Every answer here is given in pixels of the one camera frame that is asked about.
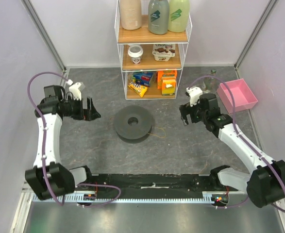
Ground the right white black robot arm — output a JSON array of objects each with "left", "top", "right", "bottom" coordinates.
[{"left": 179, "top": 93, "right": 285, "bottom": 212}]

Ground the light green soap bottle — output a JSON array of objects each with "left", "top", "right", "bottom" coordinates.
[{"left": 168, "top": 0, "right": 190, "bottom": 33}]

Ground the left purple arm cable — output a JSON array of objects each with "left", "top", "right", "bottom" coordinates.
[{"left": 27, "top": 71, "right": 121, "bottom": 207}]

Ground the grey-green soap bottle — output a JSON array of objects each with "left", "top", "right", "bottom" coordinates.
[{"left": 148, "top": 0, "right": 169, "bottom": 35}]

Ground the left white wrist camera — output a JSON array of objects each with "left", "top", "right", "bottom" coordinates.
[{"left": 66, "top": 79, "right": 85, "bottom": 100}]

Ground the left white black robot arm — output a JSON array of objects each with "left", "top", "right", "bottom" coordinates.
[{"left": 25, "top": 82, "right": 101, "bottom": 200}]

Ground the white wire shelf rack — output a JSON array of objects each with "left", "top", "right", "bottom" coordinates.
[{"left": 114, "top": 0, "right": 193, "bottom": 100}]

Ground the Chobani yogurt tub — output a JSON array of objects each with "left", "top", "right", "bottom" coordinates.
[{"left": 152, "top": 44, "right": 176, "bottom": 62}]

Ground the clear glass bottle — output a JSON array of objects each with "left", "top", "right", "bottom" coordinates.
[{"left": 201, "top": 69, "right": 217, "bottom": 93}]

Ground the aluminium slotted rail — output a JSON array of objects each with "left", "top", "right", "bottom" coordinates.
[{"left": 32, "top": 191, "right": 216, "bottom": 203}]

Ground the yellow M&M candy bag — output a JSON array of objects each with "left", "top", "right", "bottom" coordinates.
[{"left": 128, "top": 81, "right": 148, "bottom": 98}]

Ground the blue snack box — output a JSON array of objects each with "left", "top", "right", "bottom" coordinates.
[{"left": 132, "top": 71, "right": 154, "bottom": 87}]

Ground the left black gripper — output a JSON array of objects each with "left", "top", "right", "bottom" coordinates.
[{"left": 63, "top": 96, "right": 100, "bottom": 122}]

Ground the beige lotion bottle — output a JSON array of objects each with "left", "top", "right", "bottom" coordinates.
[{"left": 119, "top": 0, "right": 142, "bottom": 31}]

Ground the yellow orange sponge pack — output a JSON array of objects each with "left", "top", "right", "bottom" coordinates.
[{"left": 161, "top": 78, "right": 176, "bottom": 96}]

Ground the orange cracker box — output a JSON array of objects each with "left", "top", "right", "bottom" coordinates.
[{"left": 156, "top": 69, "right": 177, "bottom": 89}]

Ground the white lidded yogurt cup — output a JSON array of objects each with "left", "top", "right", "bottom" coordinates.
[{"left": 128, "top": 45, "right": 144, "bottom": 65}]

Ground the pink plastic bin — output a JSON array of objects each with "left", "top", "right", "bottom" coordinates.
[{"left": 217, "top": 79, "right": 258, "bottom": 114}]

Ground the thin yellow cable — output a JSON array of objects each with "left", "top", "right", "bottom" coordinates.
[{"left": 109, "top": 116, "right": 167, "bottom": 139}]

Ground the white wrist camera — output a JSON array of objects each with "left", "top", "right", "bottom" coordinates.
[
  {"left": 186, "top": 86, "right": 203, "bottom": 107},
  {"left": 66, "top": 79, "right": 85, "bottom": 100}
]

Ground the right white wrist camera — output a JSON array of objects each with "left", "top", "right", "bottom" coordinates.
[{"left": 186, "top": 86, "right": 203, "bottom": 107}]

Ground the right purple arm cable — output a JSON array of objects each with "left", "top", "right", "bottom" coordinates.
[{"left": 189, "top": 75, "right": 285, "bottom": 214}]

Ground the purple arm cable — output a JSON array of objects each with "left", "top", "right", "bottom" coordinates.
[
  {"left": 27, "top": 71, "right": 121, "bottom": 207},
  {"left": 189, "top": 75, "right": 285, "bottom": 214}
]

